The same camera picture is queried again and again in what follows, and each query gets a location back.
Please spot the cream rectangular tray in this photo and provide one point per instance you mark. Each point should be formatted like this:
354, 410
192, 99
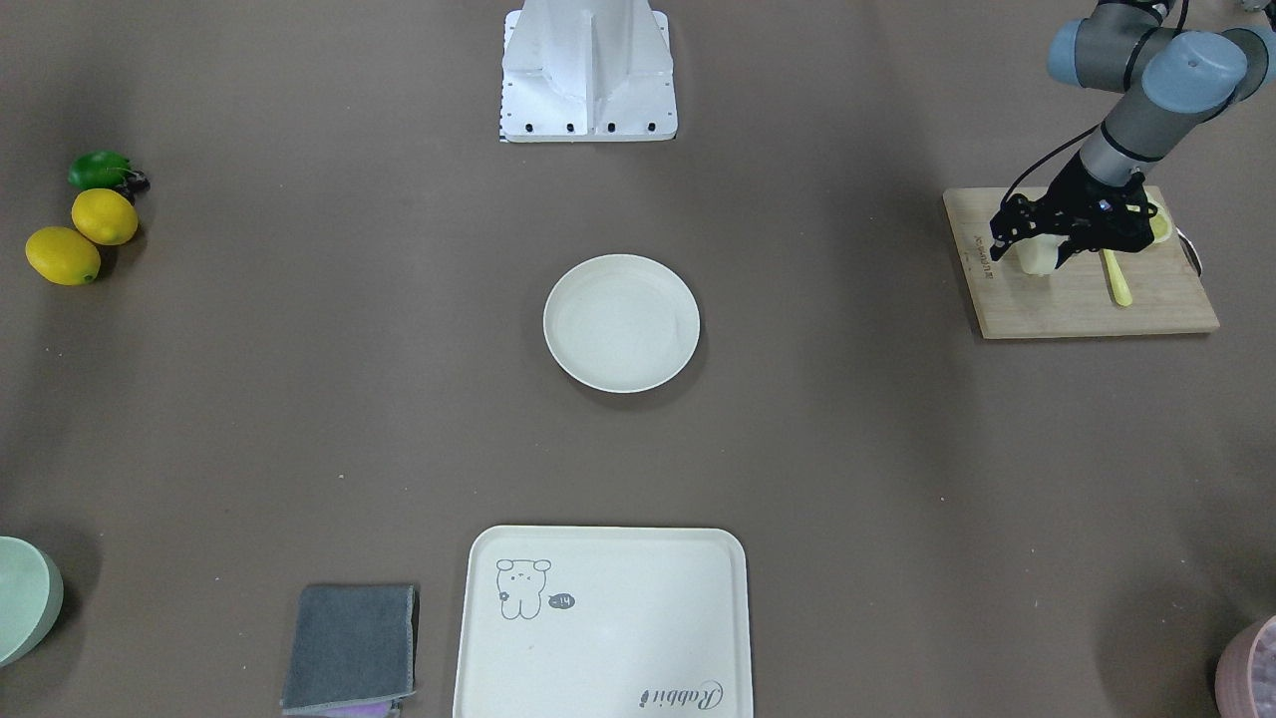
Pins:
605, 622

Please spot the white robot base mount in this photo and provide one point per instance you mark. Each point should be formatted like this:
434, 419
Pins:
587, 72

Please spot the lemon slice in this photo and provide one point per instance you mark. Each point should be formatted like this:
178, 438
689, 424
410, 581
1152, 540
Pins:
1160, 225

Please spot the yellow lemon lower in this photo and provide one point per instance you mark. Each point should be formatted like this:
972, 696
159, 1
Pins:
62, 255

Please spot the cream round plate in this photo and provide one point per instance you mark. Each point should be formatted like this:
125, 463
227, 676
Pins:
621, 323

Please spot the yellow lemon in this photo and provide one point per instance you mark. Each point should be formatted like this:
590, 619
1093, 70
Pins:
105, 217
62, 255

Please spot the pink bowl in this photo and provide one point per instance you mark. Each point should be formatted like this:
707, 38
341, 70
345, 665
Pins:
1245, 673

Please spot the dark small fruit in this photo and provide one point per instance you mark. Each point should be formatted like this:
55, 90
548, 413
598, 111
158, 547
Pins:
133, 183

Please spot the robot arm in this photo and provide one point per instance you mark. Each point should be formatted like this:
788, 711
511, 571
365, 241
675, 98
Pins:
1169, 80

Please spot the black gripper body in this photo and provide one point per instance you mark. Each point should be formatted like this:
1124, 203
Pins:
1073, 194

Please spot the grey folded cloth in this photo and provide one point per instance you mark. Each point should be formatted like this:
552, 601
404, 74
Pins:
352, 644

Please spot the yellow lemon upper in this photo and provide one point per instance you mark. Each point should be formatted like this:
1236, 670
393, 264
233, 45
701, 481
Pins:
105, 217

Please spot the yellow plastic knife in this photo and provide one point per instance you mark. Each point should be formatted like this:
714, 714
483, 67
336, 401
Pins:
1120, 290

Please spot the wooden cutting board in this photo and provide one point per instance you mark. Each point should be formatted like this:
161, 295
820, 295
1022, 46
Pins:
1075, 300

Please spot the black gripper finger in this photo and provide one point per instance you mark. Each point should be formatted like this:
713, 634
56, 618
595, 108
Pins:
1008, 227

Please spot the green lime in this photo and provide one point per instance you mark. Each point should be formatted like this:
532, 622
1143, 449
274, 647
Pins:
99, 170

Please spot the purple cloth under grey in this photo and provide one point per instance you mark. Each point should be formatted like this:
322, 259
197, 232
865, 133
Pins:
382, 708

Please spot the mint green bowl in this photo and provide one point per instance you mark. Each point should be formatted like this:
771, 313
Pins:
32, 592

